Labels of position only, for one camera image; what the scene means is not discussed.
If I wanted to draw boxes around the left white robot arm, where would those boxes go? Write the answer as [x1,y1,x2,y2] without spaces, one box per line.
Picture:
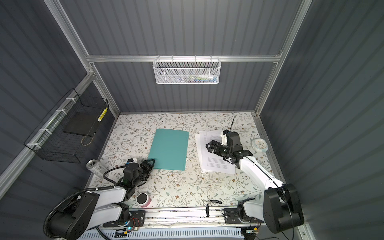
[43,158,156,240]

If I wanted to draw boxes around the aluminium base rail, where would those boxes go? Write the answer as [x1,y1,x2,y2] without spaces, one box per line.
[101,205,304,229]

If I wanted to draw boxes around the white round alarm clock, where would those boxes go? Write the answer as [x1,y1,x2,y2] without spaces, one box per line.
[251,138,269,153]

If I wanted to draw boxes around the white wire mesh basket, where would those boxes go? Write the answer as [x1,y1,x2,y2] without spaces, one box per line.
[153,59,222,85]

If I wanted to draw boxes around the silver drink can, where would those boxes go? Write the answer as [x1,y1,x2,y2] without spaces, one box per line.
[86,160,107,179]

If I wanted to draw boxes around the black corrugated cable hose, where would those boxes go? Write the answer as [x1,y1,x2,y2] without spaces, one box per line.
[42,164,133,239]

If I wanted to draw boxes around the yellow marker pen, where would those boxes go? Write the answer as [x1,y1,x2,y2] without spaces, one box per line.
[97,107,108,122]

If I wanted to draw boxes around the pens in white basket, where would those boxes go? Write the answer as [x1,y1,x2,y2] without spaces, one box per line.
[176,74,219,84]

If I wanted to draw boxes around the teal plastic folder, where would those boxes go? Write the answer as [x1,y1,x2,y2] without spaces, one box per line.
[148,129,189,171]

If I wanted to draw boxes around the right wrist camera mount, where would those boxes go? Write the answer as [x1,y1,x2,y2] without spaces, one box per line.
[221,130,232,146]

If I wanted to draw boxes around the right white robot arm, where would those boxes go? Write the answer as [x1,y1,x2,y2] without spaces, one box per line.
[206,130,305,234]

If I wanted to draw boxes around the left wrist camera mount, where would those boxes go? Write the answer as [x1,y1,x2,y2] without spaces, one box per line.
[126,158,138,165]

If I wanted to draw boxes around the black wire basket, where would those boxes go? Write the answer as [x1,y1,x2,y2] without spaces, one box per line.
[24,91,109,164]

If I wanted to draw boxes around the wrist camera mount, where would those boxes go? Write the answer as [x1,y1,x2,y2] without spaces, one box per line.
[126,158,138,165]
[221,130,232,146]

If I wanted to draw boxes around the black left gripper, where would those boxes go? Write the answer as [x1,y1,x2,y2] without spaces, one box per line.
[133,158,154,189]

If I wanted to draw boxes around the printed paper sheet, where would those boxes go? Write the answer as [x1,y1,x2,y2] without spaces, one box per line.
[199,130,237,174]

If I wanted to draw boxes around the black foam pad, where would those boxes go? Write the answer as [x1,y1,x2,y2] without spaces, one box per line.
[63,112,101,137]

